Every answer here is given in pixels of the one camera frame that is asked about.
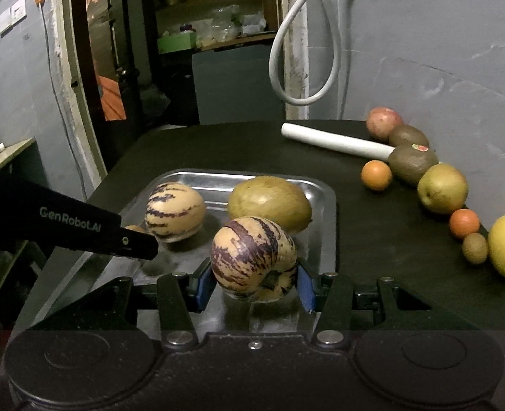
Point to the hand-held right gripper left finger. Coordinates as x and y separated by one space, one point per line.
203 287

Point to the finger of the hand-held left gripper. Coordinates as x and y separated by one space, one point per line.
137 243

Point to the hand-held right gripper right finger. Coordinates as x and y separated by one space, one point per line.
306 289

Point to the striped pepino melon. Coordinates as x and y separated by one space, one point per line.
254 257
174 212

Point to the metal tray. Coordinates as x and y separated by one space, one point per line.
316 227

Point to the orange tangerine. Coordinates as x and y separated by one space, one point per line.
376 174
464 223

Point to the large kiwi with sticker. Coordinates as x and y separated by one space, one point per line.
411 165

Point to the yellow-green mango front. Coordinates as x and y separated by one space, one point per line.
442 188

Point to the small brown kiwi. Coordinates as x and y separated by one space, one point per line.
475 248

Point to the small tan fruit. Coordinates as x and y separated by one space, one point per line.
134 228

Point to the beige kitchen counter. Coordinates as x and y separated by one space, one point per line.
12 150

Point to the green-yellow mango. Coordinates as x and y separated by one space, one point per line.
269 204

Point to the orange cloth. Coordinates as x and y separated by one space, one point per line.
111 98

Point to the white tube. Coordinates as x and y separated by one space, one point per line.
334 140

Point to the reddish round fruit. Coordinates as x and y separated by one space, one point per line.
383 123

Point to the dark cabinet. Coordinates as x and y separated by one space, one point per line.
235 85

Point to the wooden door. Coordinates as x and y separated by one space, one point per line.
128 30

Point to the green box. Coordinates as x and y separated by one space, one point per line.
177 43

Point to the clear plastic bags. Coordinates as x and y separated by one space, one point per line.
235 21

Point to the white wall switch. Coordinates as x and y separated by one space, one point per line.
12 15

